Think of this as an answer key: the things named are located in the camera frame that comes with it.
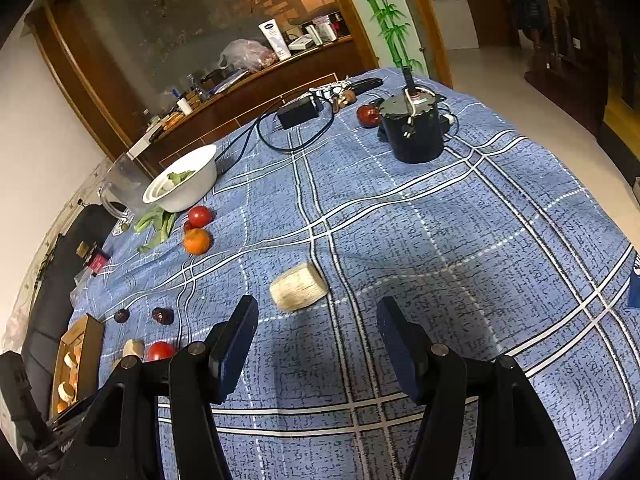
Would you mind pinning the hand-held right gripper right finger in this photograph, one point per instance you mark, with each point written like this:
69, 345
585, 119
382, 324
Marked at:
400, 355

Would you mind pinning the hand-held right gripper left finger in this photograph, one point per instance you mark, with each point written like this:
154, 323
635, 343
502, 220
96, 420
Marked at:
239, 347

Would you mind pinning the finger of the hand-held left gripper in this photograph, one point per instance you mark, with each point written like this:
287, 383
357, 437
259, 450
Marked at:
72, 412

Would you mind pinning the brown cardboard box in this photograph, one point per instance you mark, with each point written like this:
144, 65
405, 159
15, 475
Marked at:
92, 355

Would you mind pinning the red tomato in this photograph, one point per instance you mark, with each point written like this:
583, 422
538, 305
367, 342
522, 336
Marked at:
160, 351
199, 216

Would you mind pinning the dark red date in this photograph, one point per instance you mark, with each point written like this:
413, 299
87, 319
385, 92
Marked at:
121, 315
369, 115
187, 226
163, 315

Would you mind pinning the blue plaid tablecloth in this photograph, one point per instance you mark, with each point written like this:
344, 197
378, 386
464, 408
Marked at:
425, 260

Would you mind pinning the clear plastic bag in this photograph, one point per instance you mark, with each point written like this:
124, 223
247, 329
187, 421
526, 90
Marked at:
78, 287

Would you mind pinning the black sofa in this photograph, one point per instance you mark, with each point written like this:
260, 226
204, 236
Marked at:
55, 285

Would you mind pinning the leafy green vegetable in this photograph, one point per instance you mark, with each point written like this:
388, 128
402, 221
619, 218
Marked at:
160, 227
179, 177

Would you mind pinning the pink box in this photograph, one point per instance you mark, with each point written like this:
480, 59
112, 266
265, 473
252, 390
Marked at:
97, 263

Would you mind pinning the white bowl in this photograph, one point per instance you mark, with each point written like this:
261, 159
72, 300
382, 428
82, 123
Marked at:
187, 185

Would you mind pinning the clear glass pitcher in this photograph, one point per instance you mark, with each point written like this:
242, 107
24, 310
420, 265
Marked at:
122, 185

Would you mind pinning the black round container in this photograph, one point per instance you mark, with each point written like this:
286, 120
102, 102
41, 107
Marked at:
414, 132

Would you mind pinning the black power adapter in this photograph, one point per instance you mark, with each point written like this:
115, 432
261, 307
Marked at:
300, 111

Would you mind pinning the black case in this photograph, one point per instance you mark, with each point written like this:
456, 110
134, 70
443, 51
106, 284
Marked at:
366, 84

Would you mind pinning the plastic bag with red contents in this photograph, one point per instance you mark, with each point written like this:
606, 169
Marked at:
247, 55

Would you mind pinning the wooden cabinet with glass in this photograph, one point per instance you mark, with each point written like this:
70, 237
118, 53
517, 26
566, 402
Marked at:
175, 50

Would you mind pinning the white lotion tube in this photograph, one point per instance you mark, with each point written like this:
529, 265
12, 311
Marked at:
275, 40

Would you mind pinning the small white boxes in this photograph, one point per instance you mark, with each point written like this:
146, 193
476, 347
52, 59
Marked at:
302, 41

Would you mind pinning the dark wooden furniture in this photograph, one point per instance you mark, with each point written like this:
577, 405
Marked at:
580, 45

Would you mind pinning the dark hanging jacket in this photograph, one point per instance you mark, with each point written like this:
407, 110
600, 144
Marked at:
530, 7

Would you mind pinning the green bamboo wall sticker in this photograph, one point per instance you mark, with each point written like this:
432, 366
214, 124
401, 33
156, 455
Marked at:
387, 15

